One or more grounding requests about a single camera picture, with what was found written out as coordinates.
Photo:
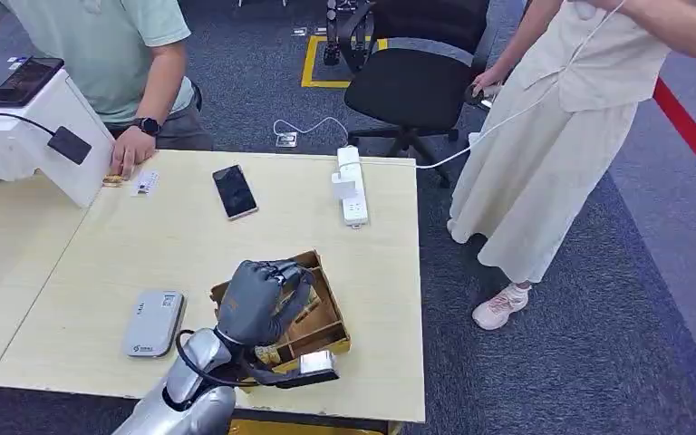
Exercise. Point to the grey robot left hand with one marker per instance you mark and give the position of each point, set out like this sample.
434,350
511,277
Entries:
252,306

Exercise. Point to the standing person's right hand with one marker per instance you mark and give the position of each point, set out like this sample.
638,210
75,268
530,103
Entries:
491,79

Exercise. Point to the seated person's left hand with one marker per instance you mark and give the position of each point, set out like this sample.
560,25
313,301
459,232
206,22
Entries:
132,153

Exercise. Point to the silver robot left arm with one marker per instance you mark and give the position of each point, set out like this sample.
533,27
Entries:
192,396

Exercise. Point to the black wrist watch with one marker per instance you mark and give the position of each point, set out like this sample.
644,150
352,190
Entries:
147,126

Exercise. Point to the white printed card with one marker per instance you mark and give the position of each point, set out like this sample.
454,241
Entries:
145,183

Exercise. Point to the gold card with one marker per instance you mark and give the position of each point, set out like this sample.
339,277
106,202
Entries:
112,180

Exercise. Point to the grey partition panel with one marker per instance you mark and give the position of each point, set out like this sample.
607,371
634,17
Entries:
501,30

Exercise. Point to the black power adapter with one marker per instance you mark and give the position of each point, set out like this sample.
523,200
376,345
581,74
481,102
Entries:
70,145

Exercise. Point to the white desk stand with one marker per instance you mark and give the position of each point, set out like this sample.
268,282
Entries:
72,174

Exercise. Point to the black office chair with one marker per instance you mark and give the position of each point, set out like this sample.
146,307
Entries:
408,90

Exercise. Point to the seated person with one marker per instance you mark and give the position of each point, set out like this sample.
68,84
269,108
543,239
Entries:
102,60

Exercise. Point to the grey flat card reader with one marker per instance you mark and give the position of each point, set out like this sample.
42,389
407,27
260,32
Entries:
153,324

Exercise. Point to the black smartphone on desk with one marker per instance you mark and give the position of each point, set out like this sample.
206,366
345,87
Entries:
235,192

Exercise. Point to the standing person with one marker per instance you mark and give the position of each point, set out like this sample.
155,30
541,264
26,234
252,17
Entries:
540,180

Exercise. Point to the yellow base under desk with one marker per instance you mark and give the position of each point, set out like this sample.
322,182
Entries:
300,429

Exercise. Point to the white power strip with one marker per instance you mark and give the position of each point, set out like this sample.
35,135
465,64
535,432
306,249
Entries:
354,204

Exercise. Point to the white charger plug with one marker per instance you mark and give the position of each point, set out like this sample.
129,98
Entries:
343,185

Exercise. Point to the metal floor socket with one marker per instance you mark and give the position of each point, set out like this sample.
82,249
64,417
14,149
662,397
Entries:
286,140

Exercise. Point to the black metal stand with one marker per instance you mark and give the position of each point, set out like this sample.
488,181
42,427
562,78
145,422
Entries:
333,30

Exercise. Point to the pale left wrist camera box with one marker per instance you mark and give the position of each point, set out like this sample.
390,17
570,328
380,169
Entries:
315,365

